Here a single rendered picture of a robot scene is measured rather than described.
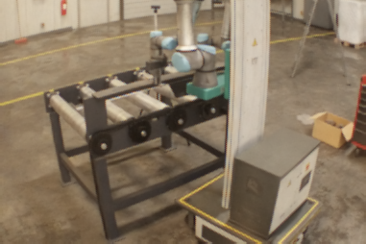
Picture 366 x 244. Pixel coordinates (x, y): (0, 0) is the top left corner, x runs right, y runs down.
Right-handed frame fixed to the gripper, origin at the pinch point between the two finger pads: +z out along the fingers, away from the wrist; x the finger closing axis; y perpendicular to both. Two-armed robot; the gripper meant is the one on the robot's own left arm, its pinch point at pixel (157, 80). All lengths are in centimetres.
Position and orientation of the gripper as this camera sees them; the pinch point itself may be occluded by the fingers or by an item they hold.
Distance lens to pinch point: 233.8
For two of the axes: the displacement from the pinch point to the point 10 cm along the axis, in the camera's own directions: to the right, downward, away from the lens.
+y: -6.0, -3.0, 7.4
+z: 0.1, 9.2, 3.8
